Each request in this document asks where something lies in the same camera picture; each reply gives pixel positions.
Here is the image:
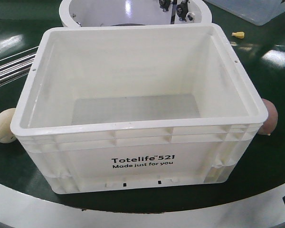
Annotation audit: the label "white plastic tote box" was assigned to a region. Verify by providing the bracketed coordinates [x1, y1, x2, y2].
[10, 23, 268, 194]

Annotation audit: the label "pink plush ball toy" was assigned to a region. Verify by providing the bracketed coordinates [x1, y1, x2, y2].
[257, 98, 278, 135]

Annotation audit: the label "cream plush ball toy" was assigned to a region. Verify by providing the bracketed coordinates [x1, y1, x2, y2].
[0, 108, 16, 143]

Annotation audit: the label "small yellow toy piece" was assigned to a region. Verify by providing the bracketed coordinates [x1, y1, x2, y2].
[231, 31, 245, 39]

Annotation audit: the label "metal roller rails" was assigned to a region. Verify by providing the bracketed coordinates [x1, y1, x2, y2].
[0, 46, 38, 87]

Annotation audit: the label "clear plastic bin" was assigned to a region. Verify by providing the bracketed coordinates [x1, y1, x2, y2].
[208, 0, 285, 26]

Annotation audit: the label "white outer conveyor rim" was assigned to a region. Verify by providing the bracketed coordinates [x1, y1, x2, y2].
[0, 183, 285, 228]

